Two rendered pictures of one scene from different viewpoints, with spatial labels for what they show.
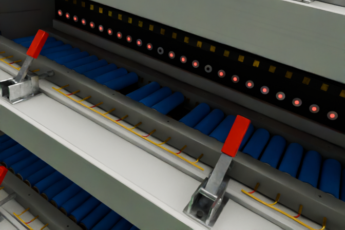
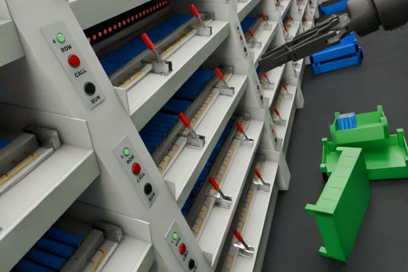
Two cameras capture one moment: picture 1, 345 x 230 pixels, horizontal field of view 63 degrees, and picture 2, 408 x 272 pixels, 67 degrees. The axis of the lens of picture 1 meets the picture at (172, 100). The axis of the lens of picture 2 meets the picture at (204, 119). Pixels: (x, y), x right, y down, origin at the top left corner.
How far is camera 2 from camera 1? 89 cm
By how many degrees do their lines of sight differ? 80
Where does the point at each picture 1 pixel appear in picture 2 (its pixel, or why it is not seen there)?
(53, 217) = (214, 172)
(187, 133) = (205, 92)
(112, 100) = (193, 110)
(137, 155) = (215, 107)
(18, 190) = (205, 191)
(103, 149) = (217, 113)
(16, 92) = (201, 138)
